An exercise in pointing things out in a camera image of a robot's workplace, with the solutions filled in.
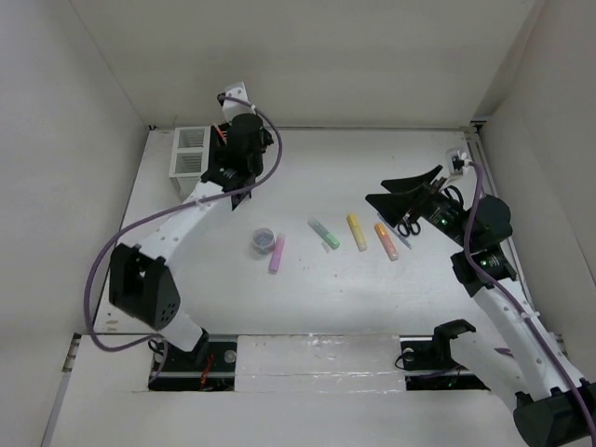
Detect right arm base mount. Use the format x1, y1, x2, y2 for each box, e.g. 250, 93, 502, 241
394, 319, 488, 391

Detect green highlighter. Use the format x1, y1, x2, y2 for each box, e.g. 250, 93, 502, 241
307, 218, 340, 250

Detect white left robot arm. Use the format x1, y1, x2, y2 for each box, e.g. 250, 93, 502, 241
109, 113, 273, 370

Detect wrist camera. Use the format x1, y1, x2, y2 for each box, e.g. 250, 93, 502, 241
217, 82, 254, 124
445, 148, 471, 179

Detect purple highlighter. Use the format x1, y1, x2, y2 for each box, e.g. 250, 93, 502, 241
268, 234, 286, 274

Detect paper clip tub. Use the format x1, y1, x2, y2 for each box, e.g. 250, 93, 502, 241
251, 228, 276, 255

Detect black slatted pen holder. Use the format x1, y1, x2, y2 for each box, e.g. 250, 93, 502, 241
207, 123, 253, 213

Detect white slatted pen holder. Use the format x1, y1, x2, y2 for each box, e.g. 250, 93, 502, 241
169, 127, 210, 201

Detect blue pen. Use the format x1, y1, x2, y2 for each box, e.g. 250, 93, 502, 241
377, 212, 412, 250

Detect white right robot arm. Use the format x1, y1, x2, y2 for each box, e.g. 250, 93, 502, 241
365, 164, 595, 446

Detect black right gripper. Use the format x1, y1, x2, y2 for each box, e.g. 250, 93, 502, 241
366, 165, 475, 250

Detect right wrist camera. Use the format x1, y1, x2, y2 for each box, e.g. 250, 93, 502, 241
445, 148, 471, 179

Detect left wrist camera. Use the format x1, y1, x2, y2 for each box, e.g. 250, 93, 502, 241
217, 82, 254, 124

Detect orange highlighter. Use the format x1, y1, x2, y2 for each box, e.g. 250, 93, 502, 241
374, 223, 399, 261

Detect black handled scissors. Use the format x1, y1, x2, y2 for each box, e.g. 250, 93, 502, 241
396, 184, 465, 238

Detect aluminium rail right side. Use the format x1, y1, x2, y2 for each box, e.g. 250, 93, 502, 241
464, 118, 566, 357

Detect yellow highlighter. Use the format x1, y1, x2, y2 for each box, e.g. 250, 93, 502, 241
346, 213, 368, 251

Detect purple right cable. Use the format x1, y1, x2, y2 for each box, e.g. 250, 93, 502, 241
463, 160, 596, 443

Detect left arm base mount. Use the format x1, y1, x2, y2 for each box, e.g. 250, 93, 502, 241
148, 335, 238, 392

